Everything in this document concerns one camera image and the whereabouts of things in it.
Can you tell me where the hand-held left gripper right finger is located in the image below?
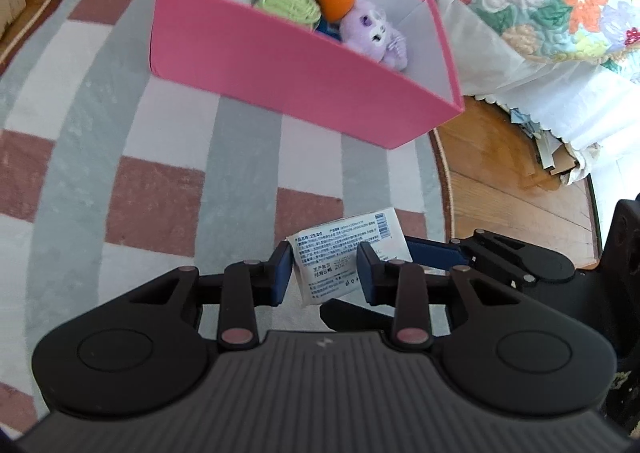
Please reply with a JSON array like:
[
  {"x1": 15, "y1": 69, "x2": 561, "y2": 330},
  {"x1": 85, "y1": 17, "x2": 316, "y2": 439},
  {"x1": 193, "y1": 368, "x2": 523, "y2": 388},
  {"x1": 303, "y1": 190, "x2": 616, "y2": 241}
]
[{"x1": 356, "y1": 242, "x2": 523, "y2": 350}]

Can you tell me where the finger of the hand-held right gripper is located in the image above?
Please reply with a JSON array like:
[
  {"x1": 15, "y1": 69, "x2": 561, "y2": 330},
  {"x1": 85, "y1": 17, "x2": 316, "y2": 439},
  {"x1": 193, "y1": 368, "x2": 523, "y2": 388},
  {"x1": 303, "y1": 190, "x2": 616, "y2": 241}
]
[
  {"x1": 402, "y1": 228, "x2": 576, "y2": 286},
  {"x1": 320, "y1": 299, "x2": 401, "y2": 332}
]

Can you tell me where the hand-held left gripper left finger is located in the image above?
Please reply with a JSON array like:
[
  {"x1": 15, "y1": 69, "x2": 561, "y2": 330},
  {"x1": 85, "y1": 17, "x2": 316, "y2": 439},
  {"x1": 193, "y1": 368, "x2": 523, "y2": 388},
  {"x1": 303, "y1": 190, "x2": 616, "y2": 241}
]
[{"x1": 129, "y1": 240, "x2": 293, "y2": 350}]

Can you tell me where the white wet wipe packet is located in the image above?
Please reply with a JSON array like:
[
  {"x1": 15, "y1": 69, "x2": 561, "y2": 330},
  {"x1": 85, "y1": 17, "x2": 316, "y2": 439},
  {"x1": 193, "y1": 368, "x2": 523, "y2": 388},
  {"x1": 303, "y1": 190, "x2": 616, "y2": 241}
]
[{"x1": 285, "y1": 207, "x2": 413, "y2": 309}]

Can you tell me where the pink cardboard box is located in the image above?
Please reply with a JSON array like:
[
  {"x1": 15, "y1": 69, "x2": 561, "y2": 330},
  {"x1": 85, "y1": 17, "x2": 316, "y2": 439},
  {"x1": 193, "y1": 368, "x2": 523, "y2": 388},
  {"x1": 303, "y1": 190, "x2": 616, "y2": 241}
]
[{"x1": 148, "y1": 0, "x2": 466, "y2": 150}]

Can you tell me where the purple plush toy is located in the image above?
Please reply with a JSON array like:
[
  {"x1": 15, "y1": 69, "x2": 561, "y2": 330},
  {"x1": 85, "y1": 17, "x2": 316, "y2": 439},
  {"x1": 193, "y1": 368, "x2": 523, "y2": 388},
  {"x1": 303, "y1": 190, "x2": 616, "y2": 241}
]
[{"x1": 339, "y1": 0, "x2": 411, "y2": 71}]

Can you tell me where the dark patterned cloth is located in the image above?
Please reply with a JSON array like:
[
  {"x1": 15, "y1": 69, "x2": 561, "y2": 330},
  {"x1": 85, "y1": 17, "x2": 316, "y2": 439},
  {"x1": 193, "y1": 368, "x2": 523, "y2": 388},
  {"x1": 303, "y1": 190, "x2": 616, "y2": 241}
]
[{"x1": 605, "y1": 368, "x2": 640, "y2": 439}]

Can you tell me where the pile of paper scraps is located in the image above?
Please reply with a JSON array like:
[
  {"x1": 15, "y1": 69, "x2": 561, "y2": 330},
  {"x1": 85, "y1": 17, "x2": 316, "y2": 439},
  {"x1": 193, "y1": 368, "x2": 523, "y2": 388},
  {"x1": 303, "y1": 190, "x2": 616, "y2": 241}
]
[{"x1": 507, "y1": 103, "x2": 588, "y2": 186}]

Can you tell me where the striped checked rug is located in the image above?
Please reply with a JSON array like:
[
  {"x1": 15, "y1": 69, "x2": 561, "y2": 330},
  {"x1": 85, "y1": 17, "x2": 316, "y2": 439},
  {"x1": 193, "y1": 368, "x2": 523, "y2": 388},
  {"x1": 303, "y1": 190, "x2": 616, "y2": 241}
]
[{"x1": 0, "y1": 0, "x2": 453, "y2": 434}]

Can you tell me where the white bed skirt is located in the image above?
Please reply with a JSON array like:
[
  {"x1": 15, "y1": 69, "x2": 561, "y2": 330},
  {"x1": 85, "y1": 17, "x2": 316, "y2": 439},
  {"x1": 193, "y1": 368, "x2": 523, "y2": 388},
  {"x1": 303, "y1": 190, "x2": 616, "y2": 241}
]
[{"x1": 435, "y1": 0, "x2": 640, "y2": 184}]

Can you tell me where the blue snack packet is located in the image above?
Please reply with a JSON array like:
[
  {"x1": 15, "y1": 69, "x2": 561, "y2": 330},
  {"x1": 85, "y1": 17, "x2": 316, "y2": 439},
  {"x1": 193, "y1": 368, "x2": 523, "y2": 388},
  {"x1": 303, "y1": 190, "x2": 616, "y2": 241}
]
[{"x1": 314, "y1": 20, "x2": 343, "y2": 41}]

